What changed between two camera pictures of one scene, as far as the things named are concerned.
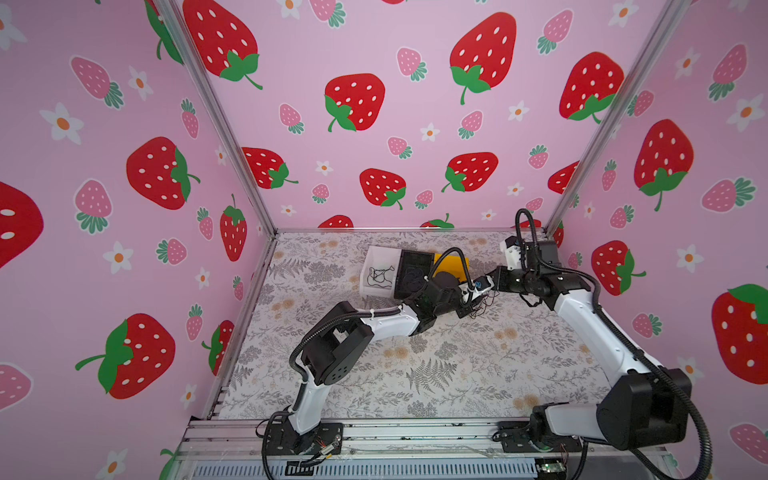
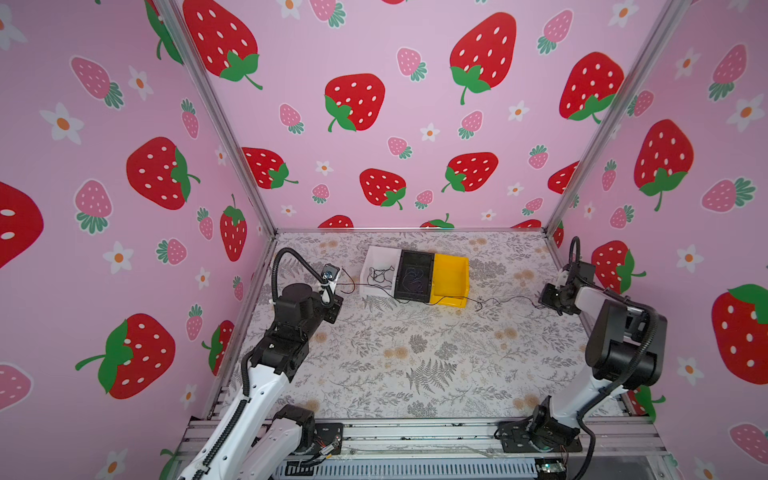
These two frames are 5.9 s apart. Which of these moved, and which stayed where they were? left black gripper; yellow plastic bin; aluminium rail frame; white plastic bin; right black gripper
Moved: left black gripper; right black gripper
Stayed: white plastic bin; aluminium rail frame; yellow plastic bin
